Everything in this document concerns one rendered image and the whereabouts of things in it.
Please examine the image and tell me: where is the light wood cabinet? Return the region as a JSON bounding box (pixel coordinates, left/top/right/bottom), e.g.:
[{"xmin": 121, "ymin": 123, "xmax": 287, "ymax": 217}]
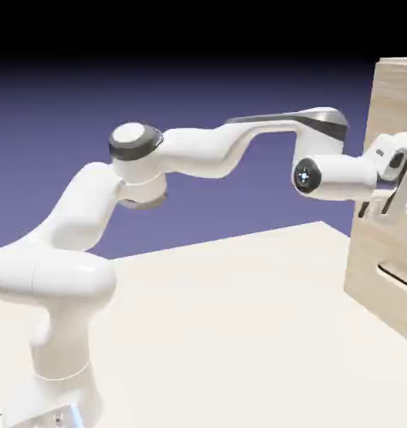
[{"xmin": 343, "ymin": 57, "xmax": 407, "ymax": 348}]

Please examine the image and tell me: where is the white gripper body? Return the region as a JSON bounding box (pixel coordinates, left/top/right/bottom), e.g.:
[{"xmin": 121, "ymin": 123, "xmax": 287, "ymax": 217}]
[{"xmin": 365, "ymin": 142, "xmax": 407, "ymax": 224}]

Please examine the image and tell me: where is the light wood drawer front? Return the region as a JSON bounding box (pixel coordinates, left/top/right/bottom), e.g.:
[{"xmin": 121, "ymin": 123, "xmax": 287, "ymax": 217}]
[
  {"xmin": 345, "ymin": 233, "xmax": 407, "ymax": 346},
  {"xmin": 352, "ymin": 146, "xmax": 407, "ymax": 250}
]

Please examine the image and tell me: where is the pale metal drawer handle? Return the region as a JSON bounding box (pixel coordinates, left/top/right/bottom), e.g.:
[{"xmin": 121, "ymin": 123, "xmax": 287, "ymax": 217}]
[{"xmin": 376, "ymin": 262, "xmax": 407, "ymax": 290}]

